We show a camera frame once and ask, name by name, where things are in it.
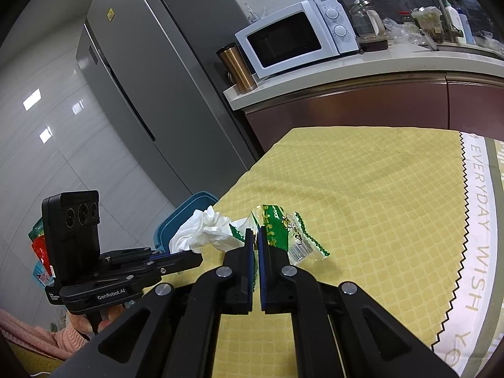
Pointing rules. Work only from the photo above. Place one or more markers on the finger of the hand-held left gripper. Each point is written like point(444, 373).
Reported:
point(181, 263)

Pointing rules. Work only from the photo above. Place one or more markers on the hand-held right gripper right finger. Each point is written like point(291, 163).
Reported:
point(263, 260)

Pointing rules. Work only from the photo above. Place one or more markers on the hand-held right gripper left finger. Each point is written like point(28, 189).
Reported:
point(249, 252)

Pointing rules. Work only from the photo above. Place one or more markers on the clear green snack wrapper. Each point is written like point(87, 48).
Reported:
point(285, 228)

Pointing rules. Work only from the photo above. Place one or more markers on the white tissue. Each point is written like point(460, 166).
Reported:
point(204, 228)

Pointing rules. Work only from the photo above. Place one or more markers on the blue plastic bin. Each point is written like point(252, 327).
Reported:
point(177, 220)

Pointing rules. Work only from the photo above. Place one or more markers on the person's left forearm pink sleeve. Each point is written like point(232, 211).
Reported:
point(23, 334)

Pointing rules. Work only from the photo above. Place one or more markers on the person's left hand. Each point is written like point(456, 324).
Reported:
point(108, 317)

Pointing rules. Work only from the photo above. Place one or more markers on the red snack packet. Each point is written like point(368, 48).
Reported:
point(41, 254)

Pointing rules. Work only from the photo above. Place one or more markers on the gold metal tumbler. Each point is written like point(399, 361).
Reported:
point(238, 71)

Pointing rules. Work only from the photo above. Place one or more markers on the grey refrigerator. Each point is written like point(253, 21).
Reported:
point(157, 67)

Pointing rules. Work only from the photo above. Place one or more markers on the kitchen counter with maroon cabinets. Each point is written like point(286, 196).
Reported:
point(374, 94)

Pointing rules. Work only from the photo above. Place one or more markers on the white microwave oven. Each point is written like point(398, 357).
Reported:
point(283, 39)

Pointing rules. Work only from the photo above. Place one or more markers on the dark wooden tray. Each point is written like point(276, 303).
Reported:
point(376, 43)

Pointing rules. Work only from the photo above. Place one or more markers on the glass teapot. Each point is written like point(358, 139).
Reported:
point(364, 19)

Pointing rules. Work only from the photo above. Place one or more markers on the clear plastic bags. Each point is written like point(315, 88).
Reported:
point(401, 31)

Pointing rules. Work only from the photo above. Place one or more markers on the clear food container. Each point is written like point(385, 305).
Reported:
point(427, 21)

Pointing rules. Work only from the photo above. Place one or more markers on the white pump bottle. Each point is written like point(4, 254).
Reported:
point(454, 21)

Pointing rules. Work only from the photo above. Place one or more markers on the white and blue bottle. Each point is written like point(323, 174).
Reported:
point(468, 27)

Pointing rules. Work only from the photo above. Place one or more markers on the steel kitchen faucet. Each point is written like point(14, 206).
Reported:
point(445, 4)

